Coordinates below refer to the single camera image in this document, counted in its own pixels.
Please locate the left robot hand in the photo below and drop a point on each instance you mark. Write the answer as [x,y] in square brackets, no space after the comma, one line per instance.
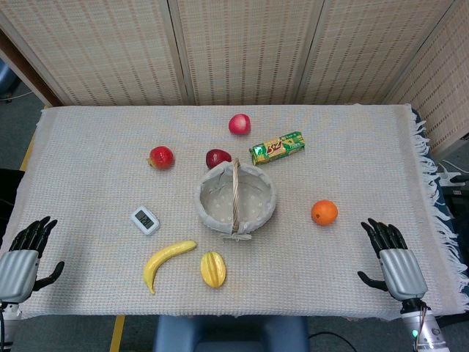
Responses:
[18,269]

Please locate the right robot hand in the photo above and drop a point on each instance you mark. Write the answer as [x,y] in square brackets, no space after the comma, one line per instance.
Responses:
[401,269]

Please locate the orange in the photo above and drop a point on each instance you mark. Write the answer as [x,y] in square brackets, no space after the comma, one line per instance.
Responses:
[324,212]

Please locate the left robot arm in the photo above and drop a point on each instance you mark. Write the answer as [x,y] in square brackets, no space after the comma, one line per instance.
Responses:
[3,322]

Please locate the beige woven tablecloth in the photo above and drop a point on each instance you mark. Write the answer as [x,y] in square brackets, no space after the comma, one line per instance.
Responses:
[91,183]

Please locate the grey woven basket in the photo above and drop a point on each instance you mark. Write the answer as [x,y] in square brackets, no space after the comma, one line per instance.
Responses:
[236,203]

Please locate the white power strip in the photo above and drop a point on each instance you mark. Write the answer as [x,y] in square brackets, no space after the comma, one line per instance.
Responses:
[450,176]

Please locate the white digital timer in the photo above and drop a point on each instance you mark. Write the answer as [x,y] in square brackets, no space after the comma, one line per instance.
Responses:
[146,220]

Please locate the yellow banana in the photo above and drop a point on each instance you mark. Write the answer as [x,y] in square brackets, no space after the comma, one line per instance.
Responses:
[165,262]

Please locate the green biscuit packet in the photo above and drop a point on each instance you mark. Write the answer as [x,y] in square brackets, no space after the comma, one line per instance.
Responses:
[277,147]

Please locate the yellow starfruit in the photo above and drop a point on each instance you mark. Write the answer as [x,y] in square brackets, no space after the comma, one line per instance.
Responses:
[213,269]

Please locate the dark red apple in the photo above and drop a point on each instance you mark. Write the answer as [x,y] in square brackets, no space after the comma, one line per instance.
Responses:
[217,157]

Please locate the pink peach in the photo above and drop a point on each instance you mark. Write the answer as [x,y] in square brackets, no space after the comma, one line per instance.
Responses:
[240,124]

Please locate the bamboo folding screen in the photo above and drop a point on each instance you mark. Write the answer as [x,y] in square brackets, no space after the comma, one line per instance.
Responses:
[238,51]

